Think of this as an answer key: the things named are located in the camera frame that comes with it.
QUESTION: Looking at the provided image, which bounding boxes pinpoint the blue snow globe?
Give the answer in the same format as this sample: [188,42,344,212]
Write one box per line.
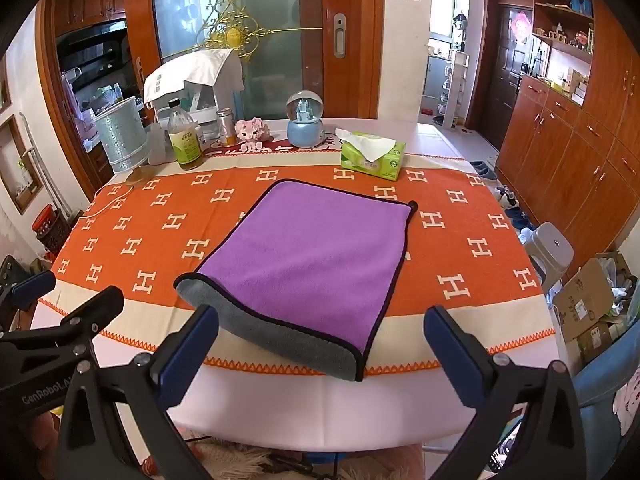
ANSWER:
[286,91,327,149]

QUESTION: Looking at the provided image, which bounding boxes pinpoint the white countertop appliance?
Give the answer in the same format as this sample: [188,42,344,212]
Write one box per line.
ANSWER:
[144,49,246,142]

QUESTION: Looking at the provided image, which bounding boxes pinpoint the purple and grey towel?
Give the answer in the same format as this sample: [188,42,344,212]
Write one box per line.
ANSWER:
[174,178,419,382]

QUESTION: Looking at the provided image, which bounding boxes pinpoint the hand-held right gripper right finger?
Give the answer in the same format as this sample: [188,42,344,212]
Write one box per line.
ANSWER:
[423,305,587,480]

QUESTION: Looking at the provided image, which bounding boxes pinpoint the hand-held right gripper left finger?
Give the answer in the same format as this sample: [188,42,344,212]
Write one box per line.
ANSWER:
[55,304,221,480]

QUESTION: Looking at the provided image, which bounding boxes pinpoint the small cardboard box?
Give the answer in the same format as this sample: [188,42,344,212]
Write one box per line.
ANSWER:
[575,320,628,367]

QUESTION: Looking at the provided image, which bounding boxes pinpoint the translucent plastic cup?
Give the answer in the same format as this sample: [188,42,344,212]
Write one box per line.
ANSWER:
[146,125,171,166]

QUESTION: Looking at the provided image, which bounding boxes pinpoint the green tissue pack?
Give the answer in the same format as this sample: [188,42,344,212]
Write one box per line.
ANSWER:
[335,128,407,182]

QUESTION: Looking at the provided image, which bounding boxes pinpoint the orange patterned tablecloth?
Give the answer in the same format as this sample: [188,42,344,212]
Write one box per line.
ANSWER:
[37,152,557,378]

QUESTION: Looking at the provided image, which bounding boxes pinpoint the small jar with metal lid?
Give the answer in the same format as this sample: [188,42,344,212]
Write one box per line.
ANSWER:
[216,108,237,148]

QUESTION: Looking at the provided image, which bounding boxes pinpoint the white cable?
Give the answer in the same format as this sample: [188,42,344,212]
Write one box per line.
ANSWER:
[80,180,137,219]

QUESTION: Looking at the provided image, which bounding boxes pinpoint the silver woven bucket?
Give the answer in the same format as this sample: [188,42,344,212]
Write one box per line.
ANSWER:
[94,96,151,173]

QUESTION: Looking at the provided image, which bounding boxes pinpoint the pink toy figure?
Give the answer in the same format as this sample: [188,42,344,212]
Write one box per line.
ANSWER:
[235,117,266,153]

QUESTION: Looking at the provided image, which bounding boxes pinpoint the large cardboard box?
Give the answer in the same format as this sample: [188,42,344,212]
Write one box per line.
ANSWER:
[552,258,623,343]

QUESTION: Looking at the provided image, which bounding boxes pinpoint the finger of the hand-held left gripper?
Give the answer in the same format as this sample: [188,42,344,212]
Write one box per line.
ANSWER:
[0,286,125,361]
[0,255,57,333]

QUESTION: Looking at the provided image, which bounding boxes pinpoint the white cloth cover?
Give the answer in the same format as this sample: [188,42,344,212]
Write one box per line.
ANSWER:
[144,49,246,107]

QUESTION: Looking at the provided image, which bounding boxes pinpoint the wooden floor cabinet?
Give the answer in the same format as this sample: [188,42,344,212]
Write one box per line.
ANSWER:
[495,45,640,281]

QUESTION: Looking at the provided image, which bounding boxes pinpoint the wooden picture frame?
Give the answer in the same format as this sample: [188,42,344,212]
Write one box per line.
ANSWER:
[0,114,44,216]

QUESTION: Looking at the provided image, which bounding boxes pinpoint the glass bottle with yellow liquid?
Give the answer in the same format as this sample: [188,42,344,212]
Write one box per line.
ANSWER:
[166,98,203,171]

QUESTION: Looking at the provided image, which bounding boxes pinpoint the blue chair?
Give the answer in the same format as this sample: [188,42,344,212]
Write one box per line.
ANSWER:
[570,330,640,480]

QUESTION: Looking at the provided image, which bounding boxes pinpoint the white sneakers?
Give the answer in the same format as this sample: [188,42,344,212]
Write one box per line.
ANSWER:
[495,186,522,209]

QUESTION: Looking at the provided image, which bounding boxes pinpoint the glass sliding door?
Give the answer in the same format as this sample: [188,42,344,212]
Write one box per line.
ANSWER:
[122,0,386,122]

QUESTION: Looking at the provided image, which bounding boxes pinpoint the white plastic stool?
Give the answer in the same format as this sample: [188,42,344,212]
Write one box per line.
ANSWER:
[527,222,575,295]

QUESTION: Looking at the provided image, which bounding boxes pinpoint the wooden wall shelf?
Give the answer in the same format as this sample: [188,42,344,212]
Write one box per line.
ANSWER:
[530,0,597,107]

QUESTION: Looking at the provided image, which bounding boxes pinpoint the dark wooden door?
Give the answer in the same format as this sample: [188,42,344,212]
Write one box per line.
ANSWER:
[486,2,534,135]

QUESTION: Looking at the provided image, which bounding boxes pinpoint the white shoe rack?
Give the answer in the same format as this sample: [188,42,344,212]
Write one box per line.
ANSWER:
[439,50,469,129]

